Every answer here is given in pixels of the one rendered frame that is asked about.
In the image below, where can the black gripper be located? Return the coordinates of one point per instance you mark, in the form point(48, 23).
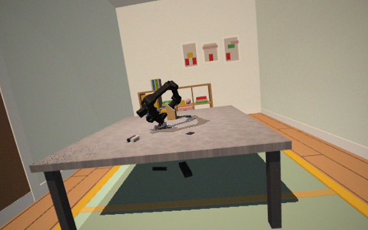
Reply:
point(160, 117)

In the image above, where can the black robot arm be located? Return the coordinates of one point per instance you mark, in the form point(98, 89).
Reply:
point(149, 100)

